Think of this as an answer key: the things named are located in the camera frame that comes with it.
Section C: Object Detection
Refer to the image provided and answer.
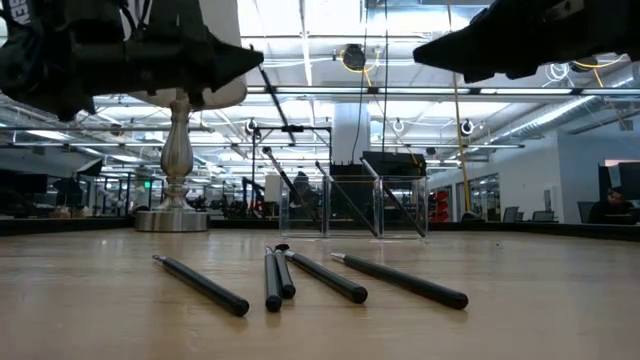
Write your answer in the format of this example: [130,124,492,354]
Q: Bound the black perforated computer case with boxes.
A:
[329,150,429,224]

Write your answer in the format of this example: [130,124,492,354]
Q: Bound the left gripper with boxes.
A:
[74,39,265,109]

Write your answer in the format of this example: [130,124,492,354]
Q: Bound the silver ceiling duct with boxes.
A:
[487,74,640,146]

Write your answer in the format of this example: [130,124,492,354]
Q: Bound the yellow cable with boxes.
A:
[451,69,474,221]

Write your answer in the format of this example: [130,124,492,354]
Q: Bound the black background gantry frame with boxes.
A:
[251,124,334,221]

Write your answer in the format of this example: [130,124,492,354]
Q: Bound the thin pointed black makeup brush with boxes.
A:
[328,251,470,311]

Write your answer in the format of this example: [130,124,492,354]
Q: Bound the black monitor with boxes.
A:
[598,164,614,201]
[618,161,640,201]

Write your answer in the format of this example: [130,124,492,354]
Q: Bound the red shelf items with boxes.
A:
[433,188,451,222]

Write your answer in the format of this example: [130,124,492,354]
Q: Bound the black aluminium table frame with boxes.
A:
[0,215,640,242]

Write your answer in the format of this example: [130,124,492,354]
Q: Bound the person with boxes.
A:
[289,171,316,221]
[587,185,637,225]

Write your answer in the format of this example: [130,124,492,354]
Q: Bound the clear acrylic three-compartment organizer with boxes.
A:
[278,174,430,240]

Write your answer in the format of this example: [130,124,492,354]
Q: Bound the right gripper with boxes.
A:
[413,0,640,84]

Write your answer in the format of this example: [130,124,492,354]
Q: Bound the black hanging cable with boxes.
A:
[380,0,390,154]

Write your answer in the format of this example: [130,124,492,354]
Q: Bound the black eyebrow comb brush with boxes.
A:
[273,243,297,301]

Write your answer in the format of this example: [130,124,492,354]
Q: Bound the white shade silver table lamp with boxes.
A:
[127,0,250,234]

